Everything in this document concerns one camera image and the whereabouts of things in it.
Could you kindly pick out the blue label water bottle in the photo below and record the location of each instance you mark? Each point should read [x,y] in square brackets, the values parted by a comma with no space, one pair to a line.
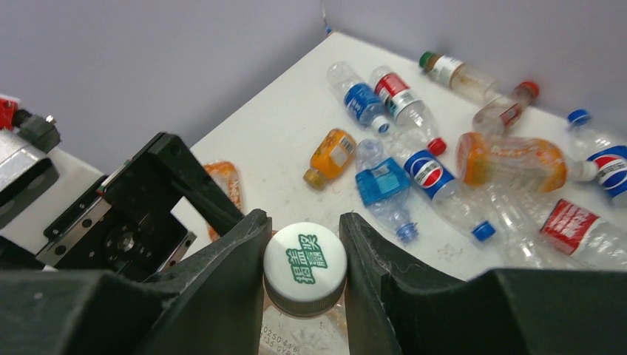
[358,97]

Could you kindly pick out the red blue label bottle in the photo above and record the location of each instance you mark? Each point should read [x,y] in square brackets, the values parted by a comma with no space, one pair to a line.
[407,108]

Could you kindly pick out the green cap brown bottle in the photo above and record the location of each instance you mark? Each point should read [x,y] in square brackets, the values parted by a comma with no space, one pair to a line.
[460,77]

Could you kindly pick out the far pepsi bottle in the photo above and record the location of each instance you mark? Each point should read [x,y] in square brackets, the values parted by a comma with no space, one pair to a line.
[596,143]

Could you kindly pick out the orange bottle white cap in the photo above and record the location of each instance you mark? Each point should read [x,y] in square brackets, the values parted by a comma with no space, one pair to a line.
[524,164]

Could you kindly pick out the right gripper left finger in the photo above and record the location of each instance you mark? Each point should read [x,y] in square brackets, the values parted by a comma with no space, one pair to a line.
[210,303]

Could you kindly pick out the red cap small bottle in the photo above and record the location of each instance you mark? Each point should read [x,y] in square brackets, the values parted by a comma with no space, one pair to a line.
[503,112]

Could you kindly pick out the small orange bottle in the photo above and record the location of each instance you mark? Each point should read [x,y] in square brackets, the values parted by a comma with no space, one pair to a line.
[331,159]

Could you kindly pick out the red label clear bottle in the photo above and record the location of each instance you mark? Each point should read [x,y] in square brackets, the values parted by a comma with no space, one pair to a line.
[584,236]

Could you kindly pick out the crushed blue label bottle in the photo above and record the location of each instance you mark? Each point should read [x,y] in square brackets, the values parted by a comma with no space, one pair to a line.
[384,188]

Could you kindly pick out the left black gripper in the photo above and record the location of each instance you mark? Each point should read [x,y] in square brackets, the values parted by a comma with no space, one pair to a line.
[124,222]

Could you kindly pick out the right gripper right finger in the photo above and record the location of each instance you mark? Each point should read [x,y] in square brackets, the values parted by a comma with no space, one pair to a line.
[396,304]

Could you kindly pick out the central pepsi bottle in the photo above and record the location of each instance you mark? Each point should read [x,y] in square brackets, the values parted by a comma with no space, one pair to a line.
[443,190]

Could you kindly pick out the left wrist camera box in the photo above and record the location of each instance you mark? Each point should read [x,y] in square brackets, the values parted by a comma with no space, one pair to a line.
[27,171]

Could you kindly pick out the orange crushed bottle left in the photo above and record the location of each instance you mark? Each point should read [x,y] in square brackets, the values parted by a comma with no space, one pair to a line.
[226,176]

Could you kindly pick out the large orange crushed bottle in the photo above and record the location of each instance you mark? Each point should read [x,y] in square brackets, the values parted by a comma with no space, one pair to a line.
[305,268]

